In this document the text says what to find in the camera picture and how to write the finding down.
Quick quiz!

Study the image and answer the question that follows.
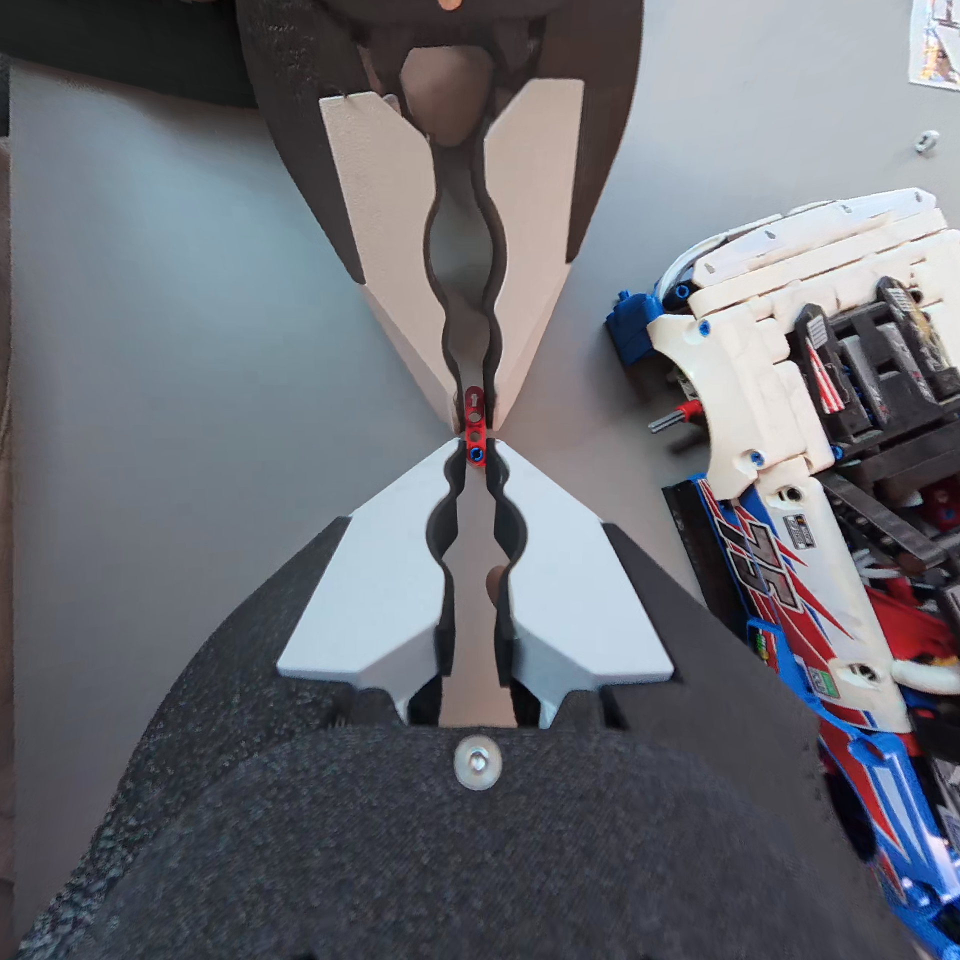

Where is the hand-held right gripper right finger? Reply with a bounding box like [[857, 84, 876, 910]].
[[486, 440, 676, 727]]

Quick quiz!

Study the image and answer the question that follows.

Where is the grey desk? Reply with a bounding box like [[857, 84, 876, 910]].
[[7, 0, 960, 960]]

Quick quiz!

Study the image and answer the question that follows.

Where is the red T-shaped brick beam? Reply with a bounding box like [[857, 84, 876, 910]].
[[461, 384, 490, 470]]

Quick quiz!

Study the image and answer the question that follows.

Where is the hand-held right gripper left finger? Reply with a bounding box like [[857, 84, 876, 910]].
[[274, 438, 466, 726]]

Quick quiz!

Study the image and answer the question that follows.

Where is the toy brick race car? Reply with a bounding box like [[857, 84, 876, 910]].
[[606, 187, 960, 960]]

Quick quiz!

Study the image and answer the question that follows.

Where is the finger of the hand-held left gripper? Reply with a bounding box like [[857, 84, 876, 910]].
[[478, 77, 586, 435], [318, 90, 462, 436]]

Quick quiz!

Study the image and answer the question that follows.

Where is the person's left hand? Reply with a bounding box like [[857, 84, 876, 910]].
[[399, 45, 495, 147]]

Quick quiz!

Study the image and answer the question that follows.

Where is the shiny sticker sheet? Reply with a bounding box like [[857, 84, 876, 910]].
[[907, 0, 960, 85]]

